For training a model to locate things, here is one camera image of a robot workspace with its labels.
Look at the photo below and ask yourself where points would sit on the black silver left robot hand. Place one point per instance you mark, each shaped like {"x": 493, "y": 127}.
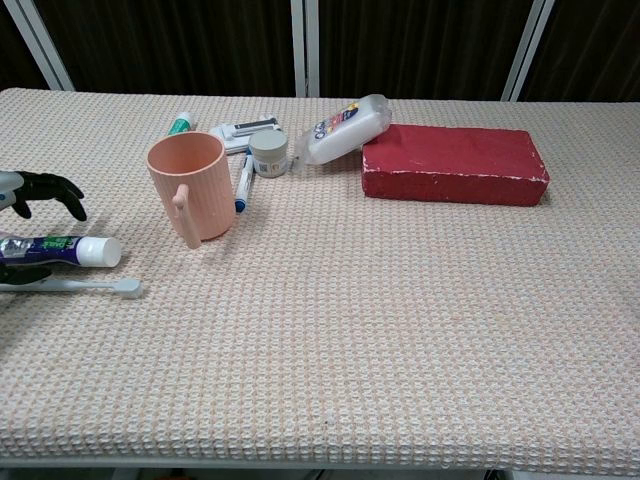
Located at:
{"x": 47, "y": 186}

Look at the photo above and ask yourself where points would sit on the purple toothpaste tube white cap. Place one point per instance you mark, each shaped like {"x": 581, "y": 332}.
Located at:
{"x": 60, "y": 249}

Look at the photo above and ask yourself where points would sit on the grey white toothbrush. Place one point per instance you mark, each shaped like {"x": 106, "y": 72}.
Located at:
{"x": 90, "y": 286}

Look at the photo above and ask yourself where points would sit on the green white small tube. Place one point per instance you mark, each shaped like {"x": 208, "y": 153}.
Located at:
{"x": 181, "y": 123}

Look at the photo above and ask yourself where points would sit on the white razor blister pack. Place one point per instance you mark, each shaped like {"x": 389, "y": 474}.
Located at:
{"x": 235, "y": 137}

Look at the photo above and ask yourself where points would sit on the blue white marker pen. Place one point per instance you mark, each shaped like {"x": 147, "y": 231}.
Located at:
{"x": 244, "y": 185}

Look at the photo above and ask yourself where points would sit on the small jar grey lid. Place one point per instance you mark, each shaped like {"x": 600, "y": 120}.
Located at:
{"x": 268, "y": 155}

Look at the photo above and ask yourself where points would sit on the beige waffle tablecloth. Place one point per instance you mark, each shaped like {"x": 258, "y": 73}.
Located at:
{"x": 350, "y": 310}

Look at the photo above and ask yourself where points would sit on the red rectangular box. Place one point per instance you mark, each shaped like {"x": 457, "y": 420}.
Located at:
{"x": 450, "y": 160}

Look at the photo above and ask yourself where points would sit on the white slanted partition post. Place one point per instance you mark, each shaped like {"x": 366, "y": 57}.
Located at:
{"x": 527, "y": 50}
{"x": 42, "y": 45}

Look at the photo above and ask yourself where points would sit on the white vertical partition post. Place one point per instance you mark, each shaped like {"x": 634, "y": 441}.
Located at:
{"x": 305, "y": 45}

